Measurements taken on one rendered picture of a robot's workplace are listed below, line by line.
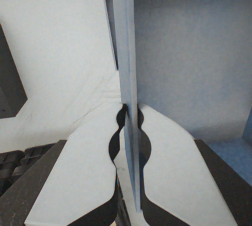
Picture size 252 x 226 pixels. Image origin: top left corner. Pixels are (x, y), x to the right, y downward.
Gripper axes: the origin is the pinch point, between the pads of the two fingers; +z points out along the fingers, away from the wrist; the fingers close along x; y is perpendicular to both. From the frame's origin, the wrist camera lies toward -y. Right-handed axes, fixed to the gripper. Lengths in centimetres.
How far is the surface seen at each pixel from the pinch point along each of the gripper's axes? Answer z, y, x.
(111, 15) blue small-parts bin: 41.1, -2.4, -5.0
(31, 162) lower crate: 30, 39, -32
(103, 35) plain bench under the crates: 41.1, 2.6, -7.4
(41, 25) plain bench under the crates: 38.9, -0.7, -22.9
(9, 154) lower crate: 34, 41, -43
